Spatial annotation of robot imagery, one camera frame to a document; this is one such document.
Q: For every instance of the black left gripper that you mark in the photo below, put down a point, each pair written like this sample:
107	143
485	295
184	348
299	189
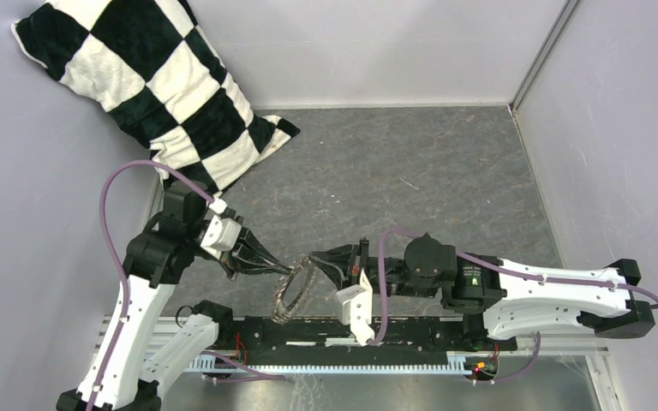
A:
246	251

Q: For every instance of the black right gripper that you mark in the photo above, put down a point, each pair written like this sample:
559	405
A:
334	260

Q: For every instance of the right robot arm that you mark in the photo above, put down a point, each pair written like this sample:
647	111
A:
497	298

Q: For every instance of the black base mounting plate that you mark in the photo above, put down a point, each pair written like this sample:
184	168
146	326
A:
321	341

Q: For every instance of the black white checkered pillow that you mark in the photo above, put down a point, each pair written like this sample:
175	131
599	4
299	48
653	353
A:
152	69

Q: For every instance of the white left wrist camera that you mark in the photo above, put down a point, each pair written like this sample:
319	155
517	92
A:
222	230

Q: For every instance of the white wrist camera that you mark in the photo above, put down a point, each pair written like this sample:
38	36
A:
222	230
355	308

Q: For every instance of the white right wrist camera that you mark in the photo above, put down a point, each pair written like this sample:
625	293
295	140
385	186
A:
355	308

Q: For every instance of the white toothed cable duct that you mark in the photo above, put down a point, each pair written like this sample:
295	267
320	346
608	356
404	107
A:
454	365

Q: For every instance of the aluminium rail frame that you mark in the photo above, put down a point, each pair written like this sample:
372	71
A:
577	343

